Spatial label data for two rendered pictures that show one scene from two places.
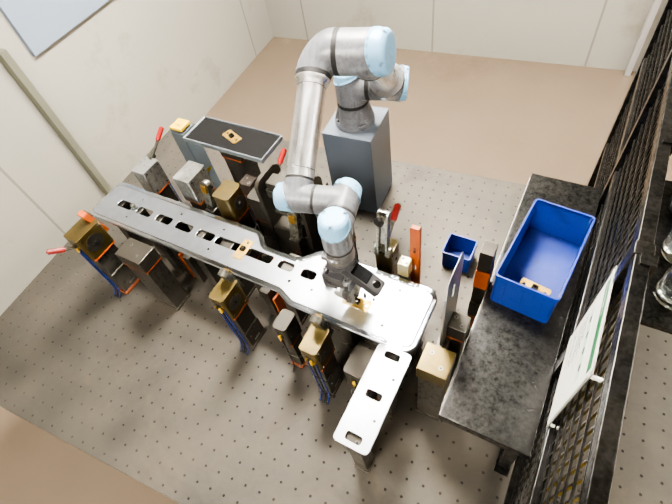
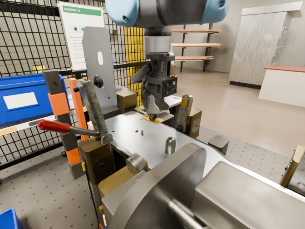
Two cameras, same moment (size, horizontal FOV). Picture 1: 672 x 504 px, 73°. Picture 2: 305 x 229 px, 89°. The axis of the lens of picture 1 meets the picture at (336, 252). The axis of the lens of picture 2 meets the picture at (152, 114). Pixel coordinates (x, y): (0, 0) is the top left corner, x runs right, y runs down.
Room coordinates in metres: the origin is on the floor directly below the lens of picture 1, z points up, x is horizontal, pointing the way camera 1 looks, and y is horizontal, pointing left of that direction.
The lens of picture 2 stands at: (1.16, 0.04, 1.29)
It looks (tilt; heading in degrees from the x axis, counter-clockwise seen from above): 25 degrees down; 187
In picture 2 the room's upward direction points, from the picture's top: straight up
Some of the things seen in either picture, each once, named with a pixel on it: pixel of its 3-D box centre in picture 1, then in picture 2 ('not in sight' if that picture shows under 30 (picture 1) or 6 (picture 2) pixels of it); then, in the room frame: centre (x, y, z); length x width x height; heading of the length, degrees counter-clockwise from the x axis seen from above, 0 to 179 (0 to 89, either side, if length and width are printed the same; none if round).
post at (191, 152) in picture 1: (202, 168); not in sight; (1.57, 0.48, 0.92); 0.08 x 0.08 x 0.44; 52
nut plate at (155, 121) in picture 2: (356, 301); (152, 117); (0.67, -0.03, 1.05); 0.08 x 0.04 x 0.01; 52
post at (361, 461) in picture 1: (360, 450); (174, 122); (0.32, 0.06, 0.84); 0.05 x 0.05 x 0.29; 52
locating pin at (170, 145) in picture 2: not in sight; (170, 146); (0.79, 0.04, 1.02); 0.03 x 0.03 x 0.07
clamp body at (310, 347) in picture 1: (321, 367); (188, 145); (0.57, 0.12, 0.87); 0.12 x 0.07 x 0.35; 142
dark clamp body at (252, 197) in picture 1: (275, 222); not in sight; (1.19, 0.20, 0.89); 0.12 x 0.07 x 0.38; 142
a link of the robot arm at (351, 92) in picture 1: (352, 81); not in sight; (1.42, -0.19, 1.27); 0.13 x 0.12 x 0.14; 66
